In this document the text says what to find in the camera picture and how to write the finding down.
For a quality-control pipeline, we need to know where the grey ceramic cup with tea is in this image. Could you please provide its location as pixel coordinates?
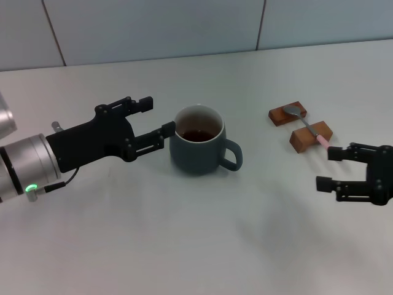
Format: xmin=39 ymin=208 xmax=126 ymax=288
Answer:
xmin=169 ymin=104 xmax=243 ymax=177

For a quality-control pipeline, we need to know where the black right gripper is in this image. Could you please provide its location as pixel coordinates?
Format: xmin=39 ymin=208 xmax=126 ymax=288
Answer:
xmin=316 ymin=143 xmax=393 ymax=206

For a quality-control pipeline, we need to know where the pink handled metal spoon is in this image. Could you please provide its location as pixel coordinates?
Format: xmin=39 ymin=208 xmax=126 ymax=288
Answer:
xmin=282 ymin=105 xmax=332 ymax=151

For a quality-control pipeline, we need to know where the notched wooden block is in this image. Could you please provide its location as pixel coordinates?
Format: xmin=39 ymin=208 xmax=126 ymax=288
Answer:
xmin=289 ymin=120 xmax=334 ymax=154

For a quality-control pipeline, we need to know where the flat wooden block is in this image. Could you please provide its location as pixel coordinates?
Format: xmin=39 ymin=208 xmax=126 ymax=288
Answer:
xmin=268 ymin=101 xmax=308 ymax=127

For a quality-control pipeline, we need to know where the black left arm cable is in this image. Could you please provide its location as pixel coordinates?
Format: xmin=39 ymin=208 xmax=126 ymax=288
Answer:
xmin=44 ymin=167 xmax=80 ymax=193

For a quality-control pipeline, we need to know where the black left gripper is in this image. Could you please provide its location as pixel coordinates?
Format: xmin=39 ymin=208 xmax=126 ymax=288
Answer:
xmin=45 ymin=96 xmax=176 ymax=173

